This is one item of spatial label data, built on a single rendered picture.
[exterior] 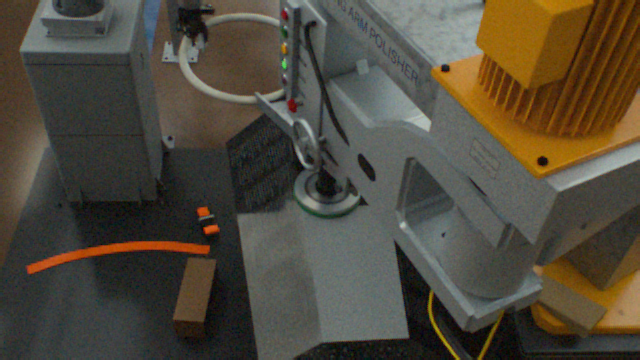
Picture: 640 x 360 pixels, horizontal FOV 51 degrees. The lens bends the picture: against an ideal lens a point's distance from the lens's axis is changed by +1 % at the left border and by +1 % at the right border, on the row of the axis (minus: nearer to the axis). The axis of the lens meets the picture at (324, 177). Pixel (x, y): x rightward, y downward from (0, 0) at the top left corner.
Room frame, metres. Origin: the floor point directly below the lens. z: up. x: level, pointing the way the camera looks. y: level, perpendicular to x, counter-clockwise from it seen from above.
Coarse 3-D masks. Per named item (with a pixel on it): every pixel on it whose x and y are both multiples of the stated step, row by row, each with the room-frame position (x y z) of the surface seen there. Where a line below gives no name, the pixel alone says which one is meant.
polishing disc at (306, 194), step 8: (304, 176) 1.49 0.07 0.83; (312, 176) 1.49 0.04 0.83; (296, 184) 1.45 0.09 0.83; (304, 184) 1.45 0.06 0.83; (312, 184) 1.45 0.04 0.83; (296, 192) 1.41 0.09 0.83; (304, 192) 1.42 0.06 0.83; (312, 192) 1.42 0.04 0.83; (304, 200) 1.38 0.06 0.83; (312, 200) 1.39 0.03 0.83; (320, 200) 1.39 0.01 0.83; (328, 200) 1.39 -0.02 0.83; (336, 200) 1.39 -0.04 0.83; (344, 200) 1.40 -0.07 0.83; (352, 200) 1.40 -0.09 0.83; (312, 208) 1.35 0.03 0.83; (320, 208) 1.36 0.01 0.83; (328, 208) 1.36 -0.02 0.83; (336, 208) 1.36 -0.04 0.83; (344, 208) 1.36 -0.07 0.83
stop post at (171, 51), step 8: (168, 0) 3.19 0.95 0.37; (176, 0) 3.19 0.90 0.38; (168, 8) 3.19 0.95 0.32; (176, 8) 3.19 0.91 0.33; (176, 16) 3.19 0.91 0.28; (176, 32) 3.19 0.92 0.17; (176, 40) 3.19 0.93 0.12; (168, 48) 3.25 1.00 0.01; (176, 48) 3.19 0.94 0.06; (192, 48) 3.27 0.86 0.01; (168, 56) 3.17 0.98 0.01; (176, 56) 3.18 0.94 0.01; (192, 56) 3.19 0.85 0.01
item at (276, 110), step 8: (256, 96) 1.78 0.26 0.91; (264, 104) 1.72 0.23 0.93; (272, 104) 1.77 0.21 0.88; (280, 104) 1.77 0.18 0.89; (272, 112) 1.66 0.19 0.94; (280, 112) 1.71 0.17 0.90; (280, 120) 1.61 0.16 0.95; (288, 120) 1.58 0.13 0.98; (288, 128) 1.56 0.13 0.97; (312, 152) 1.42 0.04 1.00; (328, 160) 1.34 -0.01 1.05; (328, 168) 1.34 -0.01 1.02; (336, 168) 1.30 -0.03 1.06; (336, 176) 1.30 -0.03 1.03; (336, 184) 1.23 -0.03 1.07; (352, 184) 1.23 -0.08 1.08; (352, 192) 1.22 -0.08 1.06
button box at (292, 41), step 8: (280, 0) 1.47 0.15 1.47; (288, 0) 1.44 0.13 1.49; (280, 8) 1.47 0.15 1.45; (288, 8) 1.43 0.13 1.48; (296, 8) 1.41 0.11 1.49; (280, 16) 1.47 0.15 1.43; (296, 16) 1.41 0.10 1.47; (280, 24) 1.47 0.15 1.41; (288, 24) 1.43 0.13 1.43; (296, 24) 1.41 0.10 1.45; (280, 32) 1.47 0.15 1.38; (288, 32) 1.43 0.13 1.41; (296, 32) 1.41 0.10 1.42; (280, 40) 1.47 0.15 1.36; (288, 40) 1.43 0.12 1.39; (296, 40) 1.41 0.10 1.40; (280, 48) 1.47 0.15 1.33; (288, 48) 1.43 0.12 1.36; (296, 48) 1.41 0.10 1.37; (280, 56) 1.47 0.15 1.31; (288, 56) 1.43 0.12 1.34; (296, 56) 1.41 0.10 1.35; (280, 64) 1.47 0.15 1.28; (288, 64) 1.42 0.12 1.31; (296, 64) 1.42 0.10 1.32; (280, 72) 1.47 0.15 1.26; (288, 72) 1.42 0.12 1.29; (296, 72) 1.42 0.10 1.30; (280, 80) 1.47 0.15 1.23; (288, 80) 1.42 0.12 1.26; (296, 80) 1.42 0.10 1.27; (288, 88) 1.42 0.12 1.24; (296, 88) 1.42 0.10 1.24; (296, 96) 1.42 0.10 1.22
